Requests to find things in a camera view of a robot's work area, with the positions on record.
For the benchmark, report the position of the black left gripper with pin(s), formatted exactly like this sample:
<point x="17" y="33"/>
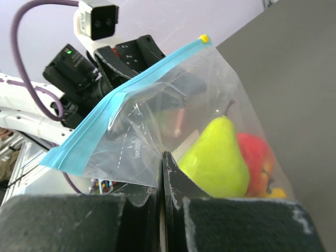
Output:
<point x="86" y="79"/>

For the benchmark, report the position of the fake red apple in bag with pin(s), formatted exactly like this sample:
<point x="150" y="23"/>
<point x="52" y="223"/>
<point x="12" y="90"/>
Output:
<point x="260" y="161"/>

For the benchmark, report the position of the fake green pear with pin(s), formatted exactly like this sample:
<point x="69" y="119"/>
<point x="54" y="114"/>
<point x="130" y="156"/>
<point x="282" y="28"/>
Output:
<point x="212" y="159"/>

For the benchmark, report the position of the yellow zip slider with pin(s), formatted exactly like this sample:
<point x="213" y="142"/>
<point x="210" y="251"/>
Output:
<point x="204" y="38"/>

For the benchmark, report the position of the clear zip bag blue seal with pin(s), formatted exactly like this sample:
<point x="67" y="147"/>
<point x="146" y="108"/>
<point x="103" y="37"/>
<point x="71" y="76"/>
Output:
<point x="125" y="135"/>

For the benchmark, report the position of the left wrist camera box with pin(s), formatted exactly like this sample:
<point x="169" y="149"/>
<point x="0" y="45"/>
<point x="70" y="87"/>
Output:
<point x="95" y="22"/>

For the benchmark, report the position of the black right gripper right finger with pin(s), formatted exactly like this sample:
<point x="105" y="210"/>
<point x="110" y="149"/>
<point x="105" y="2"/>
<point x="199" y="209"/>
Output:
<point x="198" y="222"/>

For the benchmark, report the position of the fake yellow lemon in bag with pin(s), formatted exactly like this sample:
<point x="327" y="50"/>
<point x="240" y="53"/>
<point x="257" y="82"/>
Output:
<point x="275" y="192"/>

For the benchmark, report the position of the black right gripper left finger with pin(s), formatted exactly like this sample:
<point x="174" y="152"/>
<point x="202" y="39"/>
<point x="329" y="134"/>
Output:
<point x="126" y="220"/>

